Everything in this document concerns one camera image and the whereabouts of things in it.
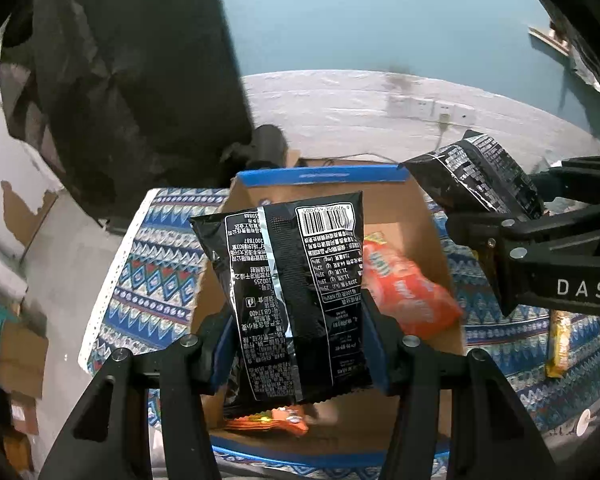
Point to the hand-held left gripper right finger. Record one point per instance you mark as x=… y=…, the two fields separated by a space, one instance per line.
x=380 y=355

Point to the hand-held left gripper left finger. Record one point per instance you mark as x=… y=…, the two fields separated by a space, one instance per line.
x=220 y=355

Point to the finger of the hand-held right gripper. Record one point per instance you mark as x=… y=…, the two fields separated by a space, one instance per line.
x=510 y=245
x=580 y=175

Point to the long gold snack packet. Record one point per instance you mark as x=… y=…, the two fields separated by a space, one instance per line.
x=560 y=345

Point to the orange-red snack packet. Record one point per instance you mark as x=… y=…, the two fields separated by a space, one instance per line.
x=410 y=295

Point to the black snack packet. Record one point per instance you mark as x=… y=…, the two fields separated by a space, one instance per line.
x=300 y=300
x=475 y=175

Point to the blue cardboard box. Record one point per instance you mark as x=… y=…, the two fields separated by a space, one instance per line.
x=430 y=220

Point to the orange snack bag green label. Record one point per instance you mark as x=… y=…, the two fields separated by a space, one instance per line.
x=280 y=417

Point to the blue patterned table cloth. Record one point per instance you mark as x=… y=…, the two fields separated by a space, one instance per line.
x=150 y=280

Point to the wooden moulding strip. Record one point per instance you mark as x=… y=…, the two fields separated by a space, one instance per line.
x=550 y=40

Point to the small brown cardboard box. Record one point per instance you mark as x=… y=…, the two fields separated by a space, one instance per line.
x=292 y=157

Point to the black cylindrical device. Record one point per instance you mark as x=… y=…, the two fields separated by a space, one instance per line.
x=265 y=147

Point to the white plastic bag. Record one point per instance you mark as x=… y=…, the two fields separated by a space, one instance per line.
x=0 y=280

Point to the white wall socket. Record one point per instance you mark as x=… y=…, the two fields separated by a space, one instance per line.
x=399 y=105
x=422 y=107
x=444 y=109

